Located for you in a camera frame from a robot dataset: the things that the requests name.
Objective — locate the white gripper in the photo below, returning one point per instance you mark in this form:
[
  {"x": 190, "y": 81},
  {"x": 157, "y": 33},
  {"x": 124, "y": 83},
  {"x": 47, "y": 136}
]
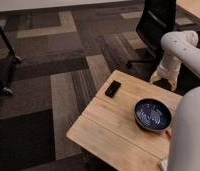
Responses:
[{"x": 168, "y": 68}]

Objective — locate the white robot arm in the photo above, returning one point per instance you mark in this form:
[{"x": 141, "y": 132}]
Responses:
[{"x": 184, "y": 151}]

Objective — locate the dark blue ceramic bowl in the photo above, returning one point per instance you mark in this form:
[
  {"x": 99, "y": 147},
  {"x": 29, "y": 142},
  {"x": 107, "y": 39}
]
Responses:
[{"x": 152, "y": 115}]

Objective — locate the small black phone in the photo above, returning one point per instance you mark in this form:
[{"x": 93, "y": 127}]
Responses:
[{"x": 112, "y": 89}]

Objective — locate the black office chair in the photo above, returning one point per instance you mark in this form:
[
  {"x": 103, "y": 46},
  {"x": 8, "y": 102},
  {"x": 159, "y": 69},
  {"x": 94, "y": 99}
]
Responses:
[{"x": 157, "y": 19}]

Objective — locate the light wooden table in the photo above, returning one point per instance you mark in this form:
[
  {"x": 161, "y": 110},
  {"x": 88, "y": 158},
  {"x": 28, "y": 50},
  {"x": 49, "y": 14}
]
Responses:
[{"x": 107, "y": 128}]

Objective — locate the wooden desk corner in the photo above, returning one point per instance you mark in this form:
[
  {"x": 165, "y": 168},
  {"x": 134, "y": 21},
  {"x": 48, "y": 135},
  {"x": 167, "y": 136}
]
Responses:
[{"x": 191, "y": 6}]

